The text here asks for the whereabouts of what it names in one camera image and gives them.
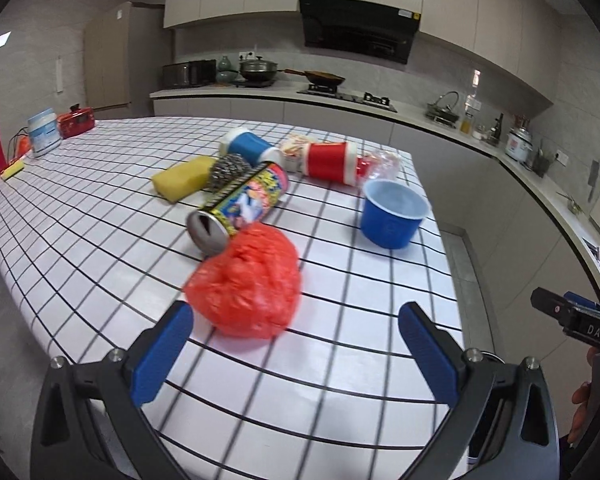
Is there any white jar with blue label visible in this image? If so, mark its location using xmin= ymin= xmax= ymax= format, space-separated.
xmin=27 ymin=109 xmax=62 ymax=157

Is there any blue plastic cup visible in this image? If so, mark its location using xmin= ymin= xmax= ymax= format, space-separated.
xmin=360 ymin=179 xmax=431 ymax=250

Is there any utensil holder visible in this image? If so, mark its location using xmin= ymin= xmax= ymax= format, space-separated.
xmin=532 ymin=142 xmax=551 ymax=177

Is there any black microwave oven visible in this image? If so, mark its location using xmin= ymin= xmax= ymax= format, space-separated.
xmin=161 ymin=59 xmax=217 ymax=88

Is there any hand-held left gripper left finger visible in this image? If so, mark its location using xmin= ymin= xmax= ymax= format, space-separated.
xmin=30 ymin=301 xmax=196 ymax=480

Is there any small red appliance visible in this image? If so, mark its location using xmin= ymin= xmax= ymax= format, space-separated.
xmin=56 ymin=104 xmax=98 ymax=139

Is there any large yellow sponge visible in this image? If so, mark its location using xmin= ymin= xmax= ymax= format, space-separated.
xmin=151 ymin=156 xmax=218 ymax=204

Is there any white checked tablecloth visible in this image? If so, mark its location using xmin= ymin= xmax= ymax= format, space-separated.
xmin=0 ymin=117 xmax=468 ymax=480

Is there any black wok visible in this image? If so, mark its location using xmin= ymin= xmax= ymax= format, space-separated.
xmin=283 ymin=68 xmax=347 ymax=87

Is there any kitchen cleaver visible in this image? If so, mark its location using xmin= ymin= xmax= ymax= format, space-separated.
xmin=586 ymin=159 xmax=600 ymax=213

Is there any black range hood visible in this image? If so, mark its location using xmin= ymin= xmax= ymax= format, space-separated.
xmin=298 ymin=0 xmax=422 ymax=65

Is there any white rice cooker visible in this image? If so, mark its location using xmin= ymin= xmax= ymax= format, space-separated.
xmin=505 ymin=125 xmax=533 ymax=163

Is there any green ceramic jar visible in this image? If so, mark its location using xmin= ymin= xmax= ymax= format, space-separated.
xmin=216 ymin=55 xmax=238 ymax=85

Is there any yellow printed snack can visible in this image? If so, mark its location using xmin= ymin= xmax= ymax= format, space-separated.
xmin=186 ymin=162 xmax=291 ymax=261

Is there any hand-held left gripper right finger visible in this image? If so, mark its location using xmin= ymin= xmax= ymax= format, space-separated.
xmin=397 ymin=301 xmax=563 ymax=480

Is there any black gas hob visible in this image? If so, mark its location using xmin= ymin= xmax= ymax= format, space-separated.
xmin=296 ymin=86 xmax=398 ymax=112

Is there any metal kettle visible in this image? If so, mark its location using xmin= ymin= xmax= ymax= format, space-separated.
xmin=426 ymin=91 xmax=462 ymax=125

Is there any red and white snack packet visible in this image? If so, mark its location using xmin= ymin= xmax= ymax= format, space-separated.
xmin=279 ymin=134 xmax=321 ymax=173

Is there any clear plastic wrapper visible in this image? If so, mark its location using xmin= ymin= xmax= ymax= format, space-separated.
xmin=357 ymin=149 xmax=402 ymax=183

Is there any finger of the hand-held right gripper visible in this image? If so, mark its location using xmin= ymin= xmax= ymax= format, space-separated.
xmin=562 ymin=291 xmax=600 ymax=317
xmin=530 ymin=287 xmax=576 ymax=332

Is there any person's right hand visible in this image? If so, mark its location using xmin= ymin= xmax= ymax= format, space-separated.
xmin=568 ymin=382 xmax=592 ymax=445

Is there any steel wool scrubber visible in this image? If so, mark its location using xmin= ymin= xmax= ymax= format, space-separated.
xmin=209 ymin=155 xmax=253 ymax=193

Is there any red plastic bag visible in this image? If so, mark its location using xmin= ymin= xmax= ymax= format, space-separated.
xmin=182 ymin=222 xmax=303 ymax=338

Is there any grey pot with lid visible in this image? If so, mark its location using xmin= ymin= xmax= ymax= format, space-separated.
xmin=237 ymin=55 xmax=283 ymax=83

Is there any beige refrigerator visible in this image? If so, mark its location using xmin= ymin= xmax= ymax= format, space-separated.
xmin=83 ymin=1 xmax=133 ymax=111

